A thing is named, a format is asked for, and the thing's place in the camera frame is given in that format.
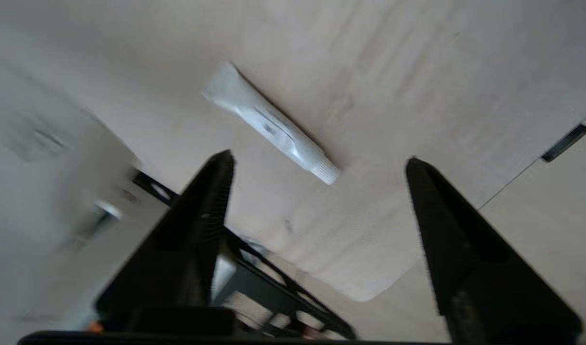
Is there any small white toothpaste tube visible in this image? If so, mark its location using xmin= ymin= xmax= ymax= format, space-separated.
xmin=201 ymin=61 xmax=341 ymax=185

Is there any black robot torso frame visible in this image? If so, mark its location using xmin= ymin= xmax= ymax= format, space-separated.
xmin=132 ymin=170 xmax=358 ymax=341

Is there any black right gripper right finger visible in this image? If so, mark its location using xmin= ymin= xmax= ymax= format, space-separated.
xmin=405 ymin=156 xmax=584 ymax=345

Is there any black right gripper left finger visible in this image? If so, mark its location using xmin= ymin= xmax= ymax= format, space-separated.
xmin=94 ymin=149 xmax=236 ymax=314

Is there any beige wooden shelf table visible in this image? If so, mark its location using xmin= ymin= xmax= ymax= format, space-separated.
xmin=0 ymin=0 xmax=586 ymax=302

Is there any small black flat bar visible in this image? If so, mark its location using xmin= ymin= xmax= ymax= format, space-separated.
xmin=541 ymin=124 xmax=586 ymax=162

